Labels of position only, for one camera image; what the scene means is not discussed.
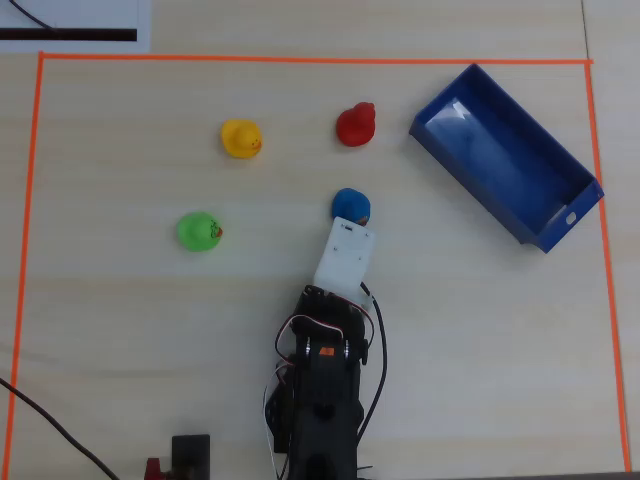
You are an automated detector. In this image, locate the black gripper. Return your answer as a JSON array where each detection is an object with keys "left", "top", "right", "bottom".
[{"left": 298, "top": 284, "right": 370, "bottom": 329}]

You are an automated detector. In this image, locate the yellow rubber duck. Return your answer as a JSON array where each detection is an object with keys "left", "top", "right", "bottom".
[{"left": 220, "top": 118, "right": 264, "bottom": 160}]

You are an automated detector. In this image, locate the blue rubber duck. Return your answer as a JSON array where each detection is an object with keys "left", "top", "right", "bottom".
[{"left": 331, "top": 187, "right": 372, "bottom": 225}]

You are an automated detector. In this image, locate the green rubber duck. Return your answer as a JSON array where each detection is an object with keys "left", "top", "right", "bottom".
[{"left": 176, "top": 211, "right": 224, "bottom": 253}]

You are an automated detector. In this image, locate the red rubber duck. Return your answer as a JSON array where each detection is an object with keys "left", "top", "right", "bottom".
[{"left": 335, "top": 101, "right": 377, "bottom": 148}]

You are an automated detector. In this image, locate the blue plastic box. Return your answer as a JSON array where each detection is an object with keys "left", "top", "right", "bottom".
[{"left": 408, "top": 62, "right": 605, "bottom": 255}]

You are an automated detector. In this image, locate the orange tape strip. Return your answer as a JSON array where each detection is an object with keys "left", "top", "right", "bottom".
[
  {"left": 583, "top": 60, "right": 632, "bottom": 474},
  {"left": 38, "top": 51, "right": 595, "bottom": 66},
  {"left": 2, "top": 51, "right": 46, "bottom": 480}
]

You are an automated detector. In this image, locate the white paper with black bar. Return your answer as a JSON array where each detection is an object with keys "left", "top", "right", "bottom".
[{"left": 0, "top": 0, "right": 151, "bottom": 54}]

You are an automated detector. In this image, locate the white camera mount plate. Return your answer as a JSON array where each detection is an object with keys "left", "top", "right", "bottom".
[{"left": 313, "top": 216, "right": 377, "bottom": 307}]

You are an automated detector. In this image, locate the black camera cable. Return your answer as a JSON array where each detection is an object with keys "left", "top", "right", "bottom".
[{"left": 358, "top": 281, "right": 389, "bottom": 441}]

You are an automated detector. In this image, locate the long black cable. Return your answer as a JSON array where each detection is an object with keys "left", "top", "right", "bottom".
[{"left": 0, "top": 377, "right": 121, "bottom": 480}]

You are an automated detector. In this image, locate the thin black cable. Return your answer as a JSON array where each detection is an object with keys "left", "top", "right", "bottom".
[{"left": 8, "top": 0, "right": 56, "bottom": 32}]

